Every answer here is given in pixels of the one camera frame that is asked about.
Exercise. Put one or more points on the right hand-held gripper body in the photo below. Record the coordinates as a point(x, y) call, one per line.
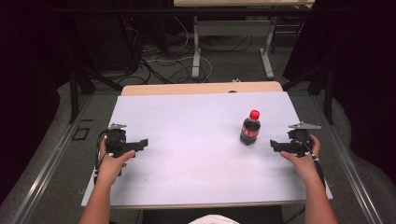
point(299, 140)

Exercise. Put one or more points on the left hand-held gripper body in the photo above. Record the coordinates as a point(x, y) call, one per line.
point(115, 140)

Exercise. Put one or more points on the cola bottle with red label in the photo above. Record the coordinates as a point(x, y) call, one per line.
point(249, 137)

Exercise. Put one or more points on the red bottle cap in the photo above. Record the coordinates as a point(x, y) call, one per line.
point(254, 114)

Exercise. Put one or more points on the person's right hand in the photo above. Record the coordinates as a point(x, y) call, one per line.
point(303, 166)

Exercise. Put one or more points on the person's left hand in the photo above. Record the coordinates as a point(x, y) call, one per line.
point(109, 168)

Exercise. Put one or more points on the black metal stand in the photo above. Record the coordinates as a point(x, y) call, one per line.
point(328, 93)
point(73, 93)

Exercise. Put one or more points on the black curtain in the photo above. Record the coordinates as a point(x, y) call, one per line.
point(25, 77)
point(367, 77)

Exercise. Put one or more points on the person's white clothing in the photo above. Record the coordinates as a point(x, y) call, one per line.
point(214, 219)

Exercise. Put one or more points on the white desk with metal legs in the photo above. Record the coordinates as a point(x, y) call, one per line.
point(233, 28)

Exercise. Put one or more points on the aluminium floor rail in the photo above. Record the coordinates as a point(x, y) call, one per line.
point(46, 168)
point(351, 174)

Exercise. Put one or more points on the black horizontal frame bar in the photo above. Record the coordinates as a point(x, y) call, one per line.
point(124, 11)

